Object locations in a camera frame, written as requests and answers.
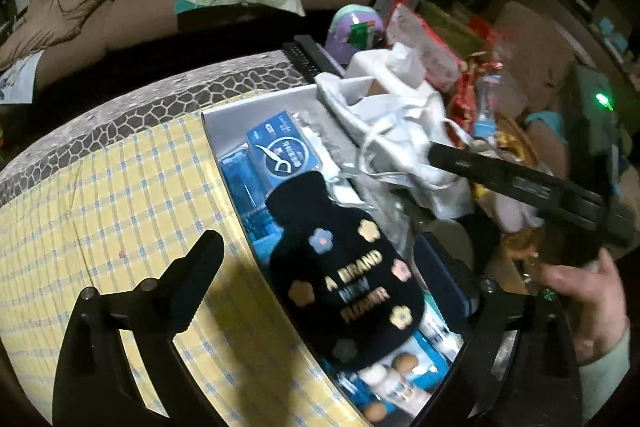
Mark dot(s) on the blue dental floss box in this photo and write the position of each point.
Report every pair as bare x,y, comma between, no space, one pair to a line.
280,149

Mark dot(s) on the purple green round toy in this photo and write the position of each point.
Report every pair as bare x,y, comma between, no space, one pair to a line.
354,28

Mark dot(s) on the white storage box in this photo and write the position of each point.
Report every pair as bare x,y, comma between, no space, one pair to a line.
390,392

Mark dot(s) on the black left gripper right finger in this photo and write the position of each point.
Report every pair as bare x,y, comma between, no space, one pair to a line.
517,365

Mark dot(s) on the red snack package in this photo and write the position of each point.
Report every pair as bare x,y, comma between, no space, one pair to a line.
404,25

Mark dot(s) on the black remote control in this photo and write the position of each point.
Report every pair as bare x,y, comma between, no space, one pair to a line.
310,59

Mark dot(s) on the yellow plaid tablecloth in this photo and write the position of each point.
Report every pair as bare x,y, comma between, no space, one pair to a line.
121,215

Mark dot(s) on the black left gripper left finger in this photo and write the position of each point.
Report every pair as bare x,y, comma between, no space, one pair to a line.
94,384

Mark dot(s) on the white strawberry print cloth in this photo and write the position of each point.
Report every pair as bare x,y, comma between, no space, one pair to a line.
394,131

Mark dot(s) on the paper sheet on sofa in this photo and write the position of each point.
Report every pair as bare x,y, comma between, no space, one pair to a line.
17,84

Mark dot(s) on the person right hand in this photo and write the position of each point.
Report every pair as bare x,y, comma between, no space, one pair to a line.
603,320

